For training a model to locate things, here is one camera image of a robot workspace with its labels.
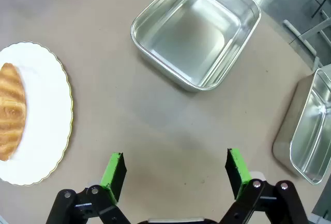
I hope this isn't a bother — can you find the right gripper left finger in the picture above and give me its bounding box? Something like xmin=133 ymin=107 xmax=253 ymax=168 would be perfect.
xmin=46 ymin=152 xmax=130 ymax=224

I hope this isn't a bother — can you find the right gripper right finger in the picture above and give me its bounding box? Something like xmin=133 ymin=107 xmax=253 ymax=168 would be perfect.
xmin=219 ymin=148 xmax=310 ymax=224

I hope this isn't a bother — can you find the white scalloped gold-rimmed plate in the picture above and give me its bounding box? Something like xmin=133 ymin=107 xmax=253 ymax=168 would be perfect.
xmin=0 ymin=41 xmax=74 ymax=186

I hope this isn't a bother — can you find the rectangular steel container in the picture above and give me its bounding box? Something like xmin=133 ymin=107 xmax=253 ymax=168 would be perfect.
xmin=272 ymin=68 xmax=331 ymax=185
xmin=130 ymin=0 xmax=262 ymax=92

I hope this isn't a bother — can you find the golden brown croissant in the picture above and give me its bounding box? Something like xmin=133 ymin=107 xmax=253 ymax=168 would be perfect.
xmin=0 ymin=63 xmax=27 ymax=161

